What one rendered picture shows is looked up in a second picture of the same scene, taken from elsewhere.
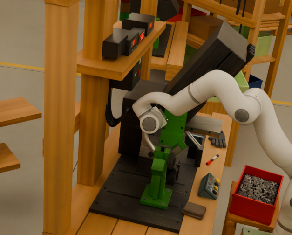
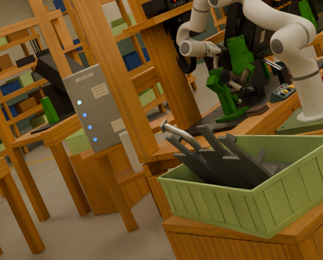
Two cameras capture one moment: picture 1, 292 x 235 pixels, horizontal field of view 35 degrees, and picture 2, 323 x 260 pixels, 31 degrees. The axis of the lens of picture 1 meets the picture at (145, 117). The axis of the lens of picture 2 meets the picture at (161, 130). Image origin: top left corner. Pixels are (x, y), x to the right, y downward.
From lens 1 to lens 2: 1.82 m
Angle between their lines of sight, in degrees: 34
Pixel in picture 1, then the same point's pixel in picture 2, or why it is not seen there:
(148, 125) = (184, 49)
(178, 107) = (193, 23)
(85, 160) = (174, 106)
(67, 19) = not seen: outside the picture
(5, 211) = not seen: hidden behind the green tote
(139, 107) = (178, 39)
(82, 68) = (131, 29)
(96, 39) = (137, 6)
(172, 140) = (241, 67)
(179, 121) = (240, 48)
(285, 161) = (265, 21)
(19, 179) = not seen: hidden behind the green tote
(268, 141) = (245, 11)
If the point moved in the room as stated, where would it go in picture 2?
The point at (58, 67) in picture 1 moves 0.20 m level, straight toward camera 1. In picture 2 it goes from (90, 23) to (74, 29)
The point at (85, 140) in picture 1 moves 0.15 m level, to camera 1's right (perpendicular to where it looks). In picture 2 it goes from (167, 89) to (188, 82)
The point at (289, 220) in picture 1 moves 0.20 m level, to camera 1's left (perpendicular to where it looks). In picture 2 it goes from (291, 69) to (250, 81)
